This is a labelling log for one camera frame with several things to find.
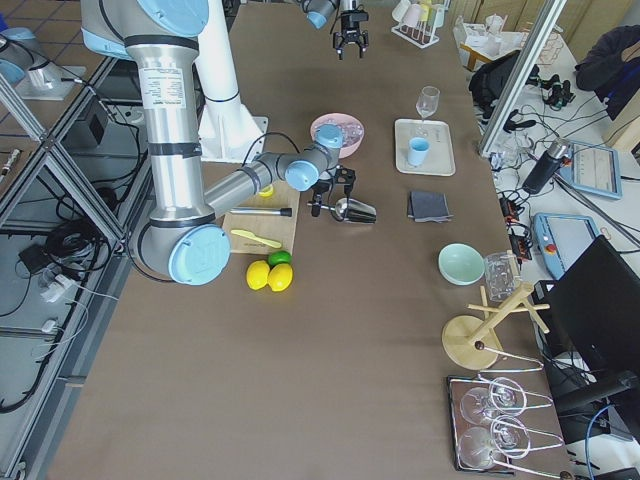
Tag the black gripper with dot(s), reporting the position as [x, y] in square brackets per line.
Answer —
[318, 196]
[351, 22]

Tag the metal ice scoop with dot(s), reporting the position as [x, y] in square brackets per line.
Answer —
[349, 210]

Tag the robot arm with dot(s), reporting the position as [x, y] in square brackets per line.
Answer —
[188, 83]
[319, 12]

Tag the clear ice cubes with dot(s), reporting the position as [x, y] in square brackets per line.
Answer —
[352, 130]

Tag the pink plastic cup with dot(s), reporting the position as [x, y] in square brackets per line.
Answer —
[408, 13]

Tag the light blue cup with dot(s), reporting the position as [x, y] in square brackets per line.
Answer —
[418, 149]

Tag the pink bowl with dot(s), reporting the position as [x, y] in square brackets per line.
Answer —
[344, 152]

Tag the lemon half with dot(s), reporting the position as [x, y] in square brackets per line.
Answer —
[267, 191]

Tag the wooden cutting board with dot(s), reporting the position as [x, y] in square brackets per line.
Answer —
[273, 227]

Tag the grey folded cloth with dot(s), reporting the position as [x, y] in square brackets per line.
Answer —
[426, 206]

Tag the cream serving tray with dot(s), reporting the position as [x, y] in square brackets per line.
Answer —
[440, 159]

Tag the wine glass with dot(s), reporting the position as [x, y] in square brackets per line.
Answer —
[426, 106]

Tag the green lime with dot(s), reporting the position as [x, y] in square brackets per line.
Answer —
[279, 257]

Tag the yellow plastic knife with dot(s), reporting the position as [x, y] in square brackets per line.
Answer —
[252, 236]

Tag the yellow lemon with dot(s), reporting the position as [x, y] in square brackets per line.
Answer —
[257, 274]
[280, 277]

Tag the green bowl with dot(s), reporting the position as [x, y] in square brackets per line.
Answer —
[460, 264]

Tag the glass mug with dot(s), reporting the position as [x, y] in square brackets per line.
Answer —
[502, 275]

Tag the black water bottle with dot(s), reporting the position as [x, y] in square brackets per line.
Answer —
[549, 162]

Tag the wooden glass stand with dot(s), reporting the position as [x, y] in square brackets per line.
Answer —
[472, 343]

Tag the blue teach pendant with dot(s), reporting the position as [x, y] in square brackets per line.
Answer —
[593, 169]

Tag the black monitor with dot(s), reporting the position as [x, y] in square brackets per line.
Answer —
[597, 303]

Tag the white wire cup rack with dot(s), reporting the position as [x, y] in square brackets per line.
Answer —
[420, 36]

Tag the aluminium frame post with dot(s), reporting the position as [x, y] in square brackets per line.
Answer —
[543, 25]

